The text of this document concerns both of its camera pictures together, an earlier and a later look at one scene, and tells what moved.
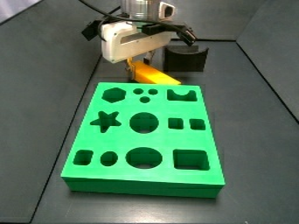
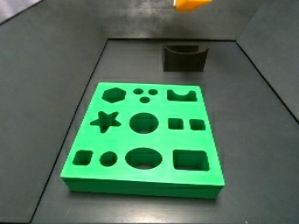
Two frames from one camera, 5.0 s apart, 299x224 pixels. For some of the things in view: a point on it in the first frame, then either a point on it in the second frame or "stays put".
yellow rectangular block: (150, 74) -> (190, 5)
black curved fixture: (185, 59) stays put
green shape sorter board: (147, 143) stays put
